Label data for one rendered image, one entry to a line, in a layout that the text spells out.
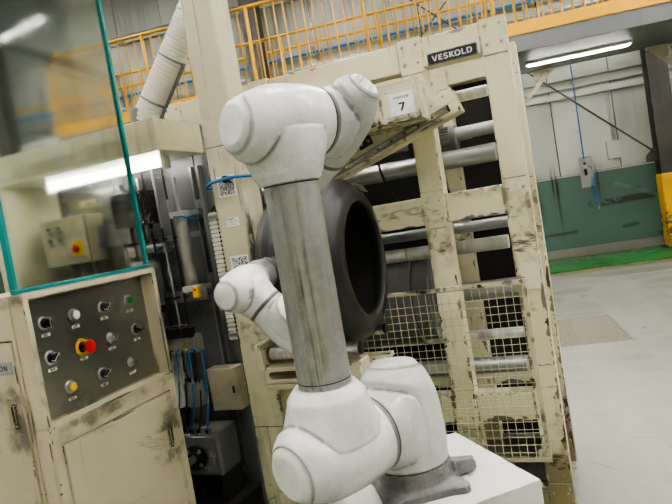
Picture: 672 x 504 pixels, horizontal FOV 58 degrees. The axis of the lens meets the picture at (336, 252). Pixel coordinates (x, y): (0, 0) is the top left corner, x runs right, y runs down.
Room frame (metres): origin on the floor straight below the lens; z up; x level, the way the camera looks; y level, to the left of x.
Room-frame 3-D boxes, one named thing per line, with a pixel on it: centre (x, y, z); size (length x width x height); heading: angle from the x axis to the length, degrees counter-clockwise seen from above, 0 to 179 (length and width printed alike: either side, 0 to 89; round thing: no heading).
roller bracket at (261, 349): (2.24, 0.24, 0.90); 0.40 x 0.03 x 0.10; 158
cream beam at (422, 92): (2.40, -0.15, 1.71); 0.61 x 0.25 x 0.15; 68
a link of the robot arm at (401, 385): (1.25, -0.08, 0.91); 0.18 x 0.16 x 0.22; 133
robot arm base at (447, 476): (1.26, -0.11, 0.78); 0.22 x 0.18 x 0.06; 98
